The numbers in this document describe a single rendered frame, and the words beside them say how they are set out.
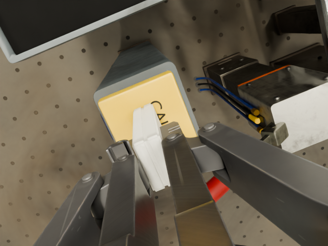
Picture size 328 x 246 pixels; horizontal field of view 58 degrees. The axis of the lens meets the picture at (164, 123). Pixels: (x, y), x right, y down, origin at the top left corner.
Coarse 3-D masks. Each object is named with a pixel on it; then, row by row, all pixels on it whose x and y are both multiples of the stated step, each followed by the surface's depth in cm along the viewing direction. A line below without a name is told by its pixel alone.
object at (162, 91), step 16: (144, 80) 22; (160, 80) 21; (112, 96) 22; (128, 96) 22; (144, 96) 22; (160, 96) 22; (176, 96) 22; (112, 112) 22; (128, 112) 22; (160, 112) 22; (176, 112) 22; (112, 128) 22; (128, 128) 22; (192, 128) 23
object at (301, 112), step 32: (224, 64) 62; (256, 64) 54; (288, 64) 45; (224, 96) 59; (256, 96) 38; (288, 96) 34; (320, 96) 34; (256, 128) 43; (288, 128) 35; (320, 128) 35
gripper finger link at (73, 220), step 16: (96, 176) 14; (80, 192) 13; (96, 192) 13; (64, 208) 12; (80, 208) 12; (48, 224) 11; (64, 224) 11; (80, 224) 11; (96, 224) 12; (48, 240) 10; (64, 240) 10; (80, 240) 11; (96, 240) 12
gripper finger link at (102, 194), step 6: (108, 174) 15; (144, 174) 15; (108, 180) 14; (144, 180) 15; (102, 186) 14; (102, 192) 14; (96, 198) 14; (102, 198) 14; (96, 204) 14; (102, 204) 14; (96, 210) 14; (102, 210) 14; (96, 216) 14; (102, 216) 14
